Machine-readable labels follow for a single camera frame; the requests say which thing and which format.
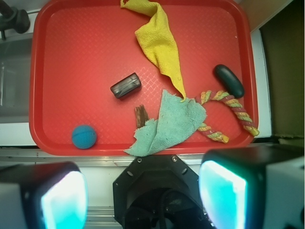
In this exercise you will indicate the multicoloured rope toy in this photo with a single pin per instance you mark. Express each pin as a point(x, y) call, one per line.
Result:
point(230, 101)

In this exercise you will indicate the brown wooden stick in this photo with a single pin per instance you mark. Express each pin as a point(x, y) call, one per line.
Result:
point(141, 116)

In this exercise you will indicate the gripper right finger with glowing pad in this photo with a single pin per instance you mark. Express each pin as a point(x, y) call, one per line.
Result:
point(258, 187)

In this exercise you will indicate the yellow cloth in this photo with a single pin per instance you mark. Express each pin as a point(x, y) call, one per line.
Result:
point(157, 41)

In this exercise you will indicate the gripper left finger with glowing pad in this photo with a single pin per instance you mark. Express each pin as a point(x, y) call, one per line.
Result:
point(43, 196)

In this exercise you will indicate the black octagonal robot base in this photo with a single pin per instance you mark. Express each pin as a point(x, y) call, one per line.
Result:
point(158, 192)

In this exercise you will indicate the teal green cloth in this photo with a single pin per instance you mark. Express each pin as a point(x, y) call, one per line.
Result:
point(177, 121)

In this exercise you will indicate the brown cardboard box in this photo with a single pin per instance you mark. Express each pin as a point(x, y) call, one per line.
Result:
point(284, 46)

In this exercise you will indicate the dark brown rectangular block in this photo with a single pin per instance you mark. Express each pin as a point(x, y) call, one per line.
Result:
point(126, 86)

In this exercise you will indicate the black oval case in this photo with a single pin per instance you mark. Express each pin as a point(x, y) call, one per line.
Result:
point(230, 81)

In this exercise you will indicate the red plastic tray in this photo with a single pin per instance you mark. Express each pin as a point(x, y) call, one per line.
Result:
point(83, 47)

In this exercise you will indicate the blue rubber ball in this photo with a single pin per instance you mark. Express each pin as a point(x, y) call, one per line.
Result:
point(84, 137)

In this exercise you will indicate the black clamp knob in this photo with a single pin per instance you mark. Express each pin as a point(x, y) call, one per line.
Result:
point(13, 18)

